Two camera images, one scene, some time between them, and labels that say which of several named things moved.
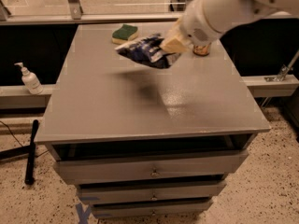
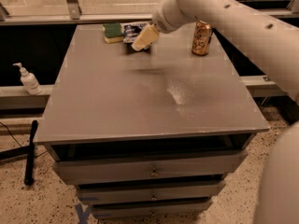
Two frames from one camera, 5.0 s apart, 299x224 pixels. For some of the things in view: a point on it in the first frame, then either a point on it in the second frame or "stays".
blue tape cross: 82,214 stays
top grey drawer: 70,171 stays
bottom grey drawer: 114,210 stays
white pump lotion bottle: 30,81 stays
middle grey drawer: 89,194 stays
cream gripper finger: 175,42 to 146,37
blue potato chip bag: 146,51 to 132,31
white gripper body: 195,28 to 161,21
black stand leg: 29,176 stays
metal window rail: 77,15 stays
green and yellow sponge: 126,34 to 113,33
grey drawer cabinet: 145,142 stays
